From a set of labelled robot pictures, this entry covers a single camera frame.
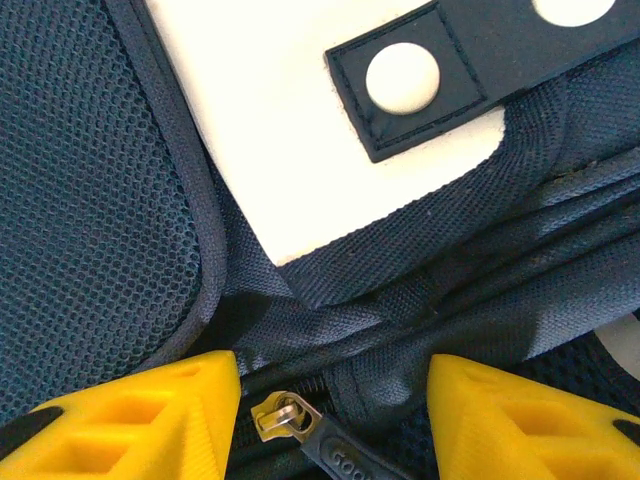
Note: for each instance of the navy blue student backpack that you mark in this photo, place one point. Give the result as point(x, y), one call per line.
point(125, 200)

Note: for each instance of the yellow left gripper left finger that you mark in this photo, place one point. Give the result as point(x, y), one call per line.
point(150, 425)

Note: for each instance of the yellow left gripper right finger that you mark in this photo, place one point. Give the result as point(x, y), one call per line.
point(515, 430)

